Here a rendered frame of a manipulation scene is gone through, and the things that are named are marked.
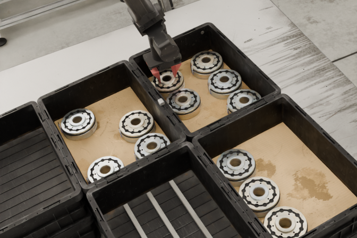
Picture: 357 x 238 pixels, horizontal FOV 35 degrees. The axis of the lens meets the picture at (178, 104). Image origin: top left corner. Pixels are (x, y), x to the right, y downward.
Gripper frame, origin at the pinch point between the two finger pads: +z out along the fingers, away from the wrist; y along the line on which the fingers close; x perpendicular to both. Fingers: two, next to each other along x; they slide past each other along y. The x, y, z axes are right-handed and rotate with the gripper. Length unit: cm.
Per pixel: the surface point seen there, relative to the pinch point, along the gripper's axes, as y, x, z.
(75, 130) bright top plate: -31.5, -6.5, 0.8
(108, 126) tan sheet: -22.0, -6.8, 3.9
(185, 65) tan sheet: 8.3, 6.6, 4.4
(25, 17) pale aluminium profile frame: -39, 173, 76
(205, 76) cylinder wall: 11.5, -2.8, 3.0
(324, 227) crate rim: 12, -69, -7
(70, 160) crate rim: -35.0, -23.3, -6.5
